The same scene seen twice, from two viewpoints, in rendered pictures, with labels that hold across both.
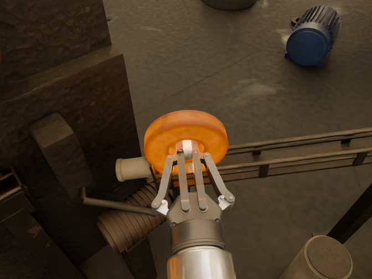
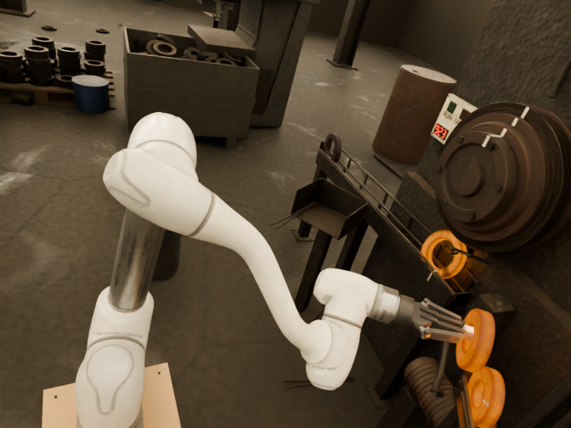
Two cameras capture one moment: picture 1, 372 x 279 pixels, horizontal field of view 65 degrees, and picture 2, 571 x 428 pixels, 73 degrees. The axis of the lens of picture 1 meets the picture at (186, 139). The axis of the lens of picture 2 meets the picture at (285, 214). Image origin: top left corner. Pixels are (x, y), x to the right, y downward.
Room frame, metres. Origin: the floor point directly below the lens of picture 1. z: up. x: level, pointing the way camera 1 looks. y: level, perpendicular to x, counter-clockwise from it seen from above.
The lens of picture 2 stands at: (0.02, -0.82, 1.56)
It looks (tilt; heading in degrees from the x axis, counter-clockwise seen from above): 33 degrees down; 105
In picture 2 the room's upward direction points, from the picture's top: 15 degrees clockwise
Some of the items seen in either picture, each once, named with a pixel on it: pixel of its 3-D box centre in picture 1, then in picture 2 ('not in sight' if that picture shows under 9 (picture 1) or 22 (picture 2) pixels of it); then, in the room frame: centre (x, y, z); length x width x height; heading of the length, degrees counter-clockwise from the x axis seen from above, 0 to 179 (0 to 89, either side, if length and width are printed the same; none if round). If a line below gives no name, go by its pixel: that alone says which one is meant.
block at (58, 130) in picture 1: (65, 158); (481, 326); (0.47, 0.32, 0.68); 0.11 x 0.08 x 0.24; 40
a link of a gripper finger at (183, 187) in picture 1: (182, 183); (440, 319); (0.26, 0.01, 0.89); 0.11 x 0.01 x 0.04; 6
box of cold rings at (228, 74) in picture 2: not in sight; (186, 87); (-1.97, 2.17, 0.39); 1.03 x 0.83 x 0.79; 44
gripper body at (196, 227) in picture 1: (195, 222); (413, 313); (0.19, -0.01, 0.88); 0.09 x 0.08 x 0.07; 5
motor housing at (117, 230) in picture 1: (144, 242); (411, 425); (0.41, 0.15, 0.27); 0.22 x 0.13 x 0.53; 130
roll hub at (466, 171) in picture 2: not in sight; (471, 177); (0.23, 0.43, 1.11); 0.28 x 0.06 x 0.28; 130
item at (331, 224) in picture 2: not in sight; (313, 256); (-0.20, 0.70, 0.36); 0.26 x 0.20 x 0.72; 165
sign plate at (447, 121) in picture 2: not in sight; (460, 127); (0.17, 0.82, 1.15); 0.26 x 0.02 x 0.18; 130
